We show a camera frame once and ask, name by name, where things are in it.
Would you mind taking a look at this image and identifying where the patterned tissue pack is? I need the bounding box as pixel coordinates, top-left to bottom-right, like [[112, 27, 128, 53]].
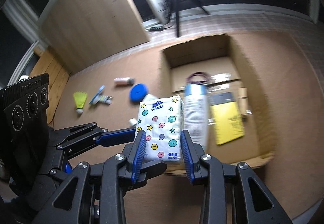
[[136, 96, 184, 164]]

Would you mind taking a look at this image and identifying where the patterned lighter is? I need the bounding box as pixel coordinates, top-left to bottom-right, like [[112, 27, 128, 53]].
[[92, 95, 112, 105]]

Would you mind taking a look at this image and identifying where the yellow black notebook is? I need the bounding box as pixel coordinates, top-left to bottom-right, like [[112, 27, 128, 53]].
[[208, 92, 245, 145]]

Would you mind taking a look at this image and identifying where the white blue lotion bottle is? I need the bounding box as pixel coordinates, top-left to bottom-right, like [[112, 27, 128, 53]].
[[184, 84, 208, 150]]

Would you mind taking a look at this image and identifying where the blue round tin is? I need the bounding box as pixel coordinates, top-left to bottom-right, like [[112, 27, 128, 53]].
[[129, 84, 148, 102]]

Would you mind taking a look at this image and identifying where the pink cosmetic bottle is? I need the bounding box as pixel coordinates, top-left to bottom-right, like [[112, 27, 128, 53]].
[[114, 77, 134, 86]]

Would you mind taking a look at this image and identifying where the wooden clothespin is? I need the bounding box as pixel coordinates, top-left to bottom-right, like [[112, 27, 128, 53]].
[[238, 87, 252, 118]]

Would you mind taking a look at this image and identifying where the green white glue stick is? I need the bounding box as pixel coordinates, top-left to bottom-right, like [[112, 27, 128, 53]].
[[129, 118, 137, 127]]

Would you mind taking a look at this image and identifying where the white power adapter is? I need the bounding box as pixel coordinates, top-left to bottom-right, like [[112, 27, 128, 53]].
[[141, 94, 158, 106]]

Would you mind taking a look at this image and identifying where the yellow badminton shuttlecock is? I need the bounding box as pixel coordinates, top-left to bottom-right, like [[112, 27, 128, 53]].
[[73, 91, 87, 116]]

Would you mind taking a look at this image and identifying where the cardboard box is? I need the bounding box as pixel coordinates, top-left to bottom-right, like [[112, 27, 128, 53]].
[[158, 32, 277, 168]]

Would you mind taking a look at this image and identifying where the pine wooden panel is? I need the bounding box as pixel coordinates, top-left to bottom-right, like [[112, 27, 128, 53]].
[[30, 46, 70, 127]]

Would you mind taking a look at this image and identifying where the light wooden board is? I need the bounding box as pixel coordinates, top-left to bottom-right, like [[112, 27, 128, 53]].
[[38, 0, 149, 73]]

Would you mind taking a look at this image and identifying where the black tripod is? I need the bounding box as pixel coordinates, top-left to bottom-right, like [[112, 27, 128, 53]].
[[166, 0, 210, 37]]

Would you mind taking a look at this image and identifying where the black cable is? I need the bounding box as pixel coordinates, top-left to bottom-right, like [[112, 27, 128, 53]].
[[156, 2, 175, 30]]

